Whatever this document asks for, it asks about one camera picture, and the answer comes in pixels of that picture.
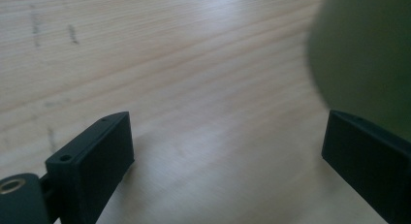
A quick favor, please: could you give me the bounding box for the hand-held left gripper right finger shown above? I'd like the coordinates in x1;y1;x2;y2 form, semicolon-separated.
321;110;411;224

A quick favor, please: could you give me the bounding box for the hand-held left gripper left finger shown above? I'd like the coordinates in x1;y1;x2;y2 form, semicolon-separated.
45;111;136;224

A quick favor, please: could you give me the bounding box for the green plastic bin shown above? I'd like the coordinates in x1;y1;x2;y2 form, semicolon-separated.
304;0;411;143

